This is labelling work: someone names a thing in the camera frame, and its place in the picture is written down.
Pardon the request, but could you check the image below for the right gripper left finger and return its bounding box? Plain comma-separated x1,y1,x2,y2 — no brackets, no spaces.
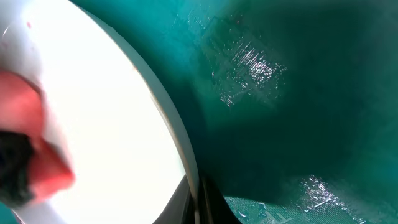
153,176,195,224

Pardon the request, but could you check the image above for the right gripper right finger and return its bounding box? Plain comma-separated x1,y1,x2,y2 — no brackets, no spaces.
200,177,241,224

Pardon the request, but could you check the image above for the light blue plate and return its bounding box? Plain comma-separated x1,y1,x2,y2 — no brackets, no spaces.
1,0,200,223

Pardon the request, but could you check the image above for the teal plastic tray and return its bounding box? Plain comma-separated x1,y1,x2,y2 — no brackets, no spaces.
70,0,397,223

